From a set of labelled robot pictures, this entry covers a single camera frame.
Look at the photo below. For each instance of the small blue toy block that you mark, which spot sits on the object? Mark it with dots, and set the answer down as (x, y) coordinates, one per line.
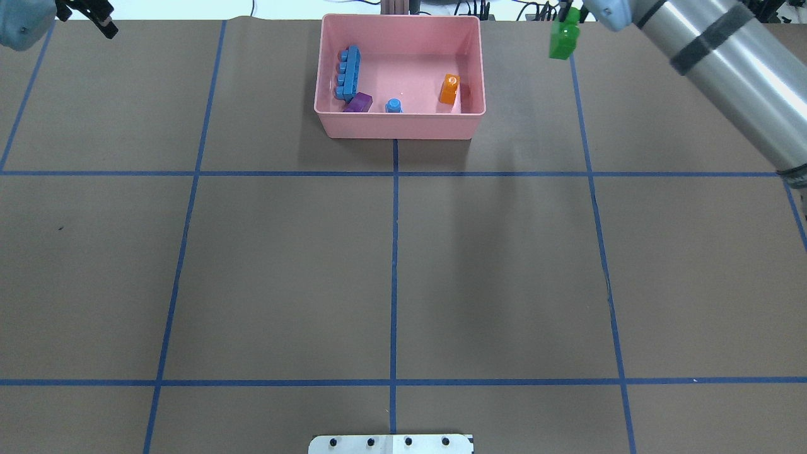
(393, 105)

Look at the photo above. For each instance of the long blue toy block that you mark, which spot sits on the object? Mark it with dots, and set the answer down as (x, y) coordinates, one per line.
(347, 78)

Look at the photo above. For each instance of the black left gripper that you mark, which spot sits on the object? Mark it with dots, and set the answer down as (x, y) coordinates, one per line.
(90, 9)

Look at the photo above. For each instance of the orange toy block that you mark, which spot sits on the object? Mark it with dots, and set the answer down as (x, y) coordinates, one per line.
(450, 89)

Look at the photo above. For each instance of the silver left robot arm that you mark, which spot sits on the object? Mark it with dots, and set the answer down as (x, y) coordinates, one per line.
(24, 23)

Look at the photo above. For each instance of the purple toy block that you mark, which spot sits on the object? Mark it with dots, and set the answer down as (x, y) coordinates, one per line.
(360, 103)

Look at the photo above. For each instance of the green toy block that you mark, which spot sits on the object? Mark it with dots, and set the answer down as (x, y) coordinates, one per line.
(564, 36)

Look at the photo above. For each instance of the white metal mount base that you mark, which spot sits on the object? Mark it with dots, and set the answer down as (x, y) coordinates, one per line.
(393, 443)

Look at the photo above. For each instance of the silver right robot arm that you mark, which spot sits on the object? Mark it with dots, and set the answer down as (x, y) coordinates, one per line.
(712, 69)

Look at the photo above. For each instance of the pink plastic box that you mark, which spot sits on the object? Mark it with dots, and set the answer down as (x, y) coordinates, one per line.
(405, 57)

